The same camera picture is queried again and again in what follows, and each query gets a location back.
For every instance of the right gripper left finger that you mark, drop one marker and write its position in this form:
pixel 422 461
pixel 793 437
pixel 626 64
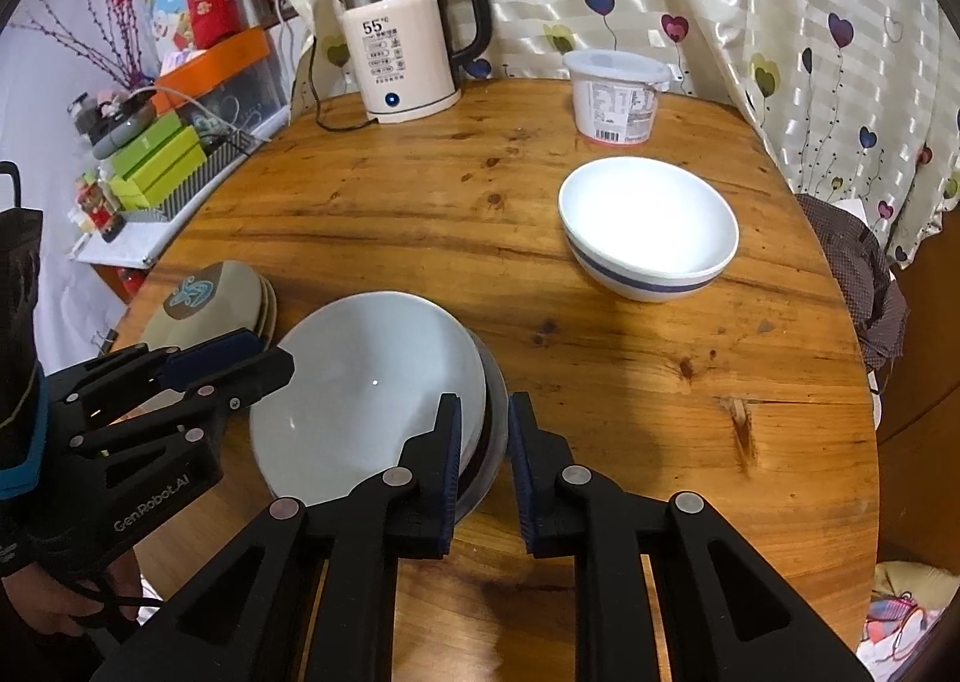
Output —
pixel 308 592

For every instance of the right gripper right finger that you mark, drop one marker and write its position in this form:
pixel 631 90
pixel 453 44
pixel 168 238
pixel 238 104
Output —
pixel 665 589

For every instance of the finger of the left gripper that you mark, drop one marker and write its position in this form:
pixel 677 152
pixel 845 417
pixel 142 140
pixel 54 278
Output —
pixel 98 391
pixel 199 405

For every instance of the small white blue-striped bowl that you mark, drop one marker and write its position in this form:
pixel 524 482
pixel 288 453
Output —
pixel 369 372

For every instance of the large white blue-striped bowl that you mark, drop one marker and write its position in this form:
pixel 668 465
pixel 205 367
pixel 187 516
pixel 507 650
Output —
pixel 646 229

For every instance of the left hand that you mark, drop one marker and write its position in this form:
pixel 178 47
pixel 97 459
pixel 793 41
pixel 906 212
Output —
pixel 50 608

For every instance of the white side shelf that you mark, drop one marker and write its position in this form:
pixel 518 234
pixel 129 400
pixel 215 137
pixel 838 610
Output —
pixel 146 234

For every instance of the red label jar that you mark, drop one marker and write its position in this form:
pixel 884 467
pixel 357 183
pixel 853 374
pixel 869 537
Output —
pixel 104 215

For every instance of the lime green box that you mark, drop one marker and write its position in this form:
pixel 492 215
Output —
pixel 161 172

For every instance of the dark green box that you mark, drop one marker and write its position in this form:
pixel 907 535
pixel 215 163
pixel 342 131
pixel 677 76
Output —
pixel 155 135

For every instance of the chevron pattern tray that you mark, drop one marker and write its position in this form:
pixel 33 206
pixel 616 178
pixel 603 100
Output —
pixel 236 147

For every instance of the grey glasses case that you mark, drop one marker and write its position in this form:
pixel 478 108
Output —
pixel 124 131

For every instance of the orange lid storage bin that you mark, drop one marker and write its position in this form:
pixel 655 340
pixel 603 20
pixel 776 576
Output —
pixel 233 86

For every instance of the dark checkered cloth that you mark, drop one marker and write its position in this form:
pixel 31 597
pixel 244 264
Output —
pixel 877 308

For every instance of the purple dried branches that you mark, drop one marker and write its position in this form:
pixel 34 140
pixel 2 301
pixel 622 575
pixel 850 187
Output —
pixel 115 47

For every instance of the white electric kettle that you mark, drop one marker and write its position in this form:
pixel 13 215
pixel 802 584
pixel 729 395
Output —
pixel 403 58

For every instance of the white plastic tub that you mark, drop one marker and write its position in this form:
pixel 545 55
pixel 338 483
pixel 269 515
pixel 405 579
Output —
pixel 615 94

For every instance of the heart pattern curtain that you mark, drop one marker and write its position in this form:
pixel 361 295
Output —
pixel 853 99

